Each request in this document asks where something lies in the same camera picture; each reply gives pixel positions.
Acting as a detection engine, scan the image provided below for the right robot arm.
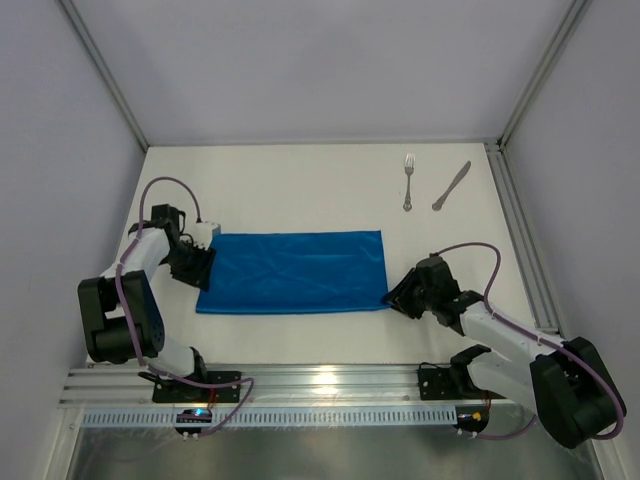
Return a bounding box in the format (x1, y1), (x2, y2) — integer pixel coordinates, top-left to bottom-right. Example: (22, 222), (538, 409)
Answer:
(383, 254), (627, 448)

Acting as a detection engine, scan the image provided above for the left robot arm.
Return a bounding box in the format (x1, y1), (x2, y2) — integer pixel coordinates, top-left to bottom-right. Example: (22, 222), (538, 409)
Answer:
(77, 204), (221, 386)

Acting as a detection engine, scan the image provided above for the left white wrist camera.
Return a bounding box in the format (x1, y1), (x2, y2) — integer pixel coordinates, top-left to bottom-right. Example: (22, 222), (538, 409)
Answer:
(190, 221), (221, 250)

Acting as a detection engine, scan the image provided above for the aluminium rail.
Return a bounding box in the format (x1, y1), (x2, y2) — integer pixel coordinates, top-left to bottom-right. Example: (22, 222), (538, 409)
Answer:
(484, 140), (562, 333)
(58, 363), (541, 409)

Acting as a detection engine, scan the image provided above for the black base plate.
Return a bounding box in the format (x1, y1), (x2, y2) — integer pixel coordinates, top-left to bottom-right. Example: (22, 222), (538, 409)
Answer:
(417, 362), (503, 401)
(139, 373), (241, 404)

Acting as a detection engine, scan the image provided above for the controller board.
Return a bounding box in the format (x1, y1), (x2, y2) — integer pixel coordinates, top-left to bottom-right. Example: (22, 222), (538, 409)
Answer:
(174, 407), (212, 440)
(453, 406), (490, 439)

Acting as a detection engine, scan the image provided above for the left controller board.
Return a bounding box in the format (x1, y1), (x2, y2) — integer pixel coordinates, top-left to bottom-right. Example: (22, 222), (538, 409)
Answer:
(174, 407), (212, 440)

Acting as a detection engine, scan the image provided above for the right aluminium frame post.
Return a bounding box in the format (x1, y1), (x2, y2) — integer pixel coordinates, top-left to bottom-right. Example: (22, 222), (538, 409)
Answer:
(498, 0), (592, 149)

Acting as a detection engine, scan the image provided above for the silver table knife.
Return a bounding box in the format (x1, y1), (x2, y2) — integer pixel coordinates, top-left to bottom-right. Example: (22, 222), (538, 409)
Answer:
(432, 161), (472, 212)

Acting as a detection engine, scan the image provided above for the right controller board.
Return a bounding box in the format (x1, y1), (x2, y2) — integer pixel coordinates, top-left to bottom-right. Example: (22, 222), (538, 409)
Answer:
(453, 406), (490, 439)

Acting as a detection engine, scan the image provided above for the left aluminium frame post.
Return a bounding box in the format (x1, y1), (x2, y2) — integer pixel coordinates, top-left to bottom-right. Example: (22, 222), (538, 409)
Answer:
(55, 0), (150, 153)

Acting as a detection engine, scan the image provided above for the slotted cable duct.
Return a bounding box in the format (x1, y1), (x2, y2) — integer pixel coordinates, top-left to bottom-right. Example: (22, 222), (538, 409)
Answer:
(81, 405), (456, 428)

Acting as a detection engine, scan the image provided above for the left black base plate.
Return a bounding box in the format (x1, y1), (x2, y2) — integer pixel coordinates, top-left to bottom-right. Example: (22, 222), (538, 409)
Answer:
(139, 373), (241, 404)

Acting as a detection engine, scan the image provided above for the aluminium front rail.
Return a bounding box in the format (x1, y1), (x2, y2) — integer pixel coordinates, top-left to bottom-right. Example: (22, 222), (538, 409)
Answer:
(58, 363), (541, 409)

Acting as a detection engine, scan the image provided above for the aluminium frame post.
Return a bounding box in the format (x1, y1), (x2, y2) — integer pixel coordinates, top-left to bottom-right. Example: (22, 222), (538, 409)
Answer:
(55, 0), (150, 153)
(498, 0), (592, 149)

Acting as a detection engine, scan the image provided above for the blue cloth napkin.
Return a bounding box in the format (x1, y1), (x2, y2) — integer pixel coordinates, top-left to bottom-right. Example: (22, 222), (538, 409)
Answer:
(195, 231), (389, 315)

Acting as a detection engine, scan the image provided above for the silver fork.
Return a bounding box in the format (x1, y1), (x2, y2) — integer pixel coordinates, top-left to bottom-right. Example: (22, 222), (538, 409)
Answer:
(403, 153), (416, 212)

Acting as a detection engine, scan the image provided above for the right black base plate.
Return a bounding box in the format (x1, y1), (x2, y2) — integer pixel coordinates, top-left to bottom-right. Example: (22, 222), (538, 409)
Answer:
(417, 362), (503, 401)

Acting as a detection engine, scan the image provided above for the right side aluminium rail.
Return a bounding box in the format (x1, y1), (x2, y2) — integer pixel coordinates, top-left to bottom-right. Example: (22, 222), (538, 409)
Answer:
(484, 140), (562, 333)

